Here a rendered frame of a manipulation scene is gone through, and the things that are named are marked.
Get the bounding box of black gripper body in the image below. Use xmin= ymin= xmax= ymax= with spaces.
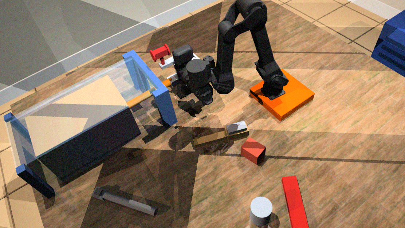
xmin=172 ymin=44 xmax=193 ymax=95

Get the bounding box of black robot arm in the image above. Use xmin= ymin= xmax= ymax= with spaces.
xmin=186 ymin=0 xmax=289 ymax=106

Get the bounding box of grey cylindrical rod with square end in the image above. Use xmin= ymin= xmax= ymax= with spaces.
xmin=92 ymin=187 xmax=158 ymax=216

